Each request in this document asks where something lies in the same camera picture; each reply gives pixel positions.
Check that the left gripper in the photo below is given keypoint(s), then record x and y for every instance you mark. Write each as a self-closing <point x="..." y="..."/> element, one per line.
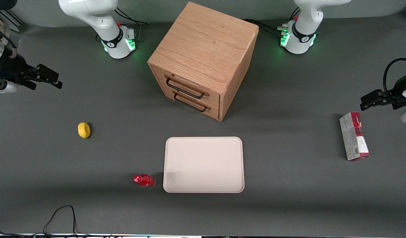
<point x="398" y="93"/>

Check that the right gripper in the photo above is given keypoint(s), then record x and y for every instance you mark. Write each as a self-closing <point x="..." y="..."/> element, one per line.
<point x="11" y="70"/>

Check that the red coke bottle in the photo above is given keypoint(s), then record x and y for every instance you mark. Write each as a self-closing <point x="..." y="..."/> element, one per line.
<point x="146" y="180"/>

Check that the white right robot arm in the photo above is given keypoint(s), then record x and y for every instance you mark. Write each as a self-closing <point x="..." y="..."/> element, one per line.
<point x="100" y="19"/>

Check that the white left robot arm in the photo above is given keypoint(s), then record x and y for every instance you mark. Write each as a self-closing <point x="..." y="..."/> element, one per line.
<point x="303" y="29"/>

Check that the beige rectangular tray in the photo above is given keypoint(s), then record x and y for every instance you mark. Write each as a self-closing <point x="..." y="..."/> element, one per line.
<point x="203" y="164"/>

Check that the grey and red carton box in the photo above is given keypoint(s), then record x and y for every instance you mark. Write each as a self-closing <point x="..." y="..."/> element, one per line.
<point x="353" y="136"/>

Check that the yellow lemon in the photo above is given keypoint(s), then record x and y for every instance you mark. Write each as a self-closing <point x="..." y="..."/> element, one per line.
<point x="84" y="130"/>

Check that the oak wooden drawer cabinet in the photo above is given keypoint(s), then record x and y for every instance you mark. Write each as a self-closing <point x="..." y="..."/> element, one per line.
<point x="206" y="53"/>

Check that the aluminium frame profile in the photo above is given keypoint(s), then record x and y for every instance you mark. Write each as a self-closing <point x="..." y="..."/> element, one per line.
<point x="11" y="18"/>

